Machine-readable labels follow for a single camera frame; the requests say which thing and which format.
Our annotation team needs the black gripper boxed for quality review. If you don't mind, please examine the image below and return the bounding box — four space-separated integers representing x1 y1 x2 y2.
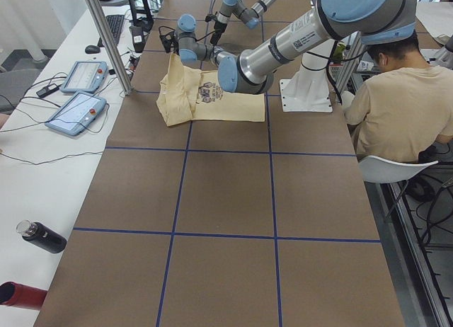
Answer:
158 25 176 53
205 13 227 45

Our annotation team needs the cream long-sleeve printed shirt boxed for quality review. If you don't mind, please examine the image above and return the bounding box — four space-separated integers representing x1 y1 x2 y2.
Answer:
156 54 265 127

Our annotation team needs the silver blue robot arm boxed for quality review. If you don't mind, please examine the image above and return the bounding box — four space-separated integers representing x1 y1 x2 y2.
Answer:
161 0 417 94
205 0 276 45

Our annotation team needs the black keyboard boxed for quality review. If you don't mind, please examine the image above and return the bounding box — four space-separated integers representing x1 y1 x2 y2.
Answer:
105 14 125 45

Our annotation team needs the black computer mouse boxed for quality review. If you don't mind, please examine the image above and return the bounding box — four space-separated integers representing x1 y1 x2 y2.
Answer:
84 45 101 55

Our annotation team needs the upper teach pendant tablet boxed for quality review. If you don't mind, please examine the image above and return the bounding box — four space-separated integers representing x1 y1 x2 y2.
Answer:
59 60 108 94

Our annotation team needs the teach pendant tablet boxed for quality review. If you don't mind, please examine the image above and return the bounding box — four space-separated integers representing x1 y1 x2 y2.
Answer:
59 60 108 94
45 91 107 137

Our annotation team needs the lower teach pendant tablet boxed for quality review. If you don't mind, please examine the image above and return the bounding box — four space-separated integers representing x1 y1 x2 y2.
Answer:
45 91 107 137

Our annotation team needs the small black power adapter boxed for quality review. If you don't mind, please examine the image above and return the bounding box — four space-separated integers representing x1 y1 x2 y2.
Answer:
36 84 59 98

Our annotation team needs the person in beige shirt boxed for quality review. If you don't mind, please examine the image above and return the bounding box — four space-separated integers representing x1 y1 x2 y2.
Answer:
344 33 452 163

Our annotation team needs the white plastic chair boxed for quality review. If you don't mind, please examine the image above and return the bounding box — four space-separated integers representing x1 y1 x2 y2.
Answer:
357 154 440 222

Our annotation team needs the black water bottle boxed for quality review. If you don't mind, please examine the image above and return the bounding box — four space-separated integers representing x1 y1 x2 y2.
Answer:
16 220 67 253

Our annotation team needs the red cylinder bottle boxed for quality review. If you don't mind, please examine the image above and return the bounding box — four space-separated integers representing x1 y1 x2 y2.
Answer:
1 282 47 310

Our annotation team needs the aluminium frame post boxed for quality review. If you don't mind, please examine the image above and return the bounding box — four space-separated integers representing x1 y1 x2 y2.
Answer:
85 0 132 96

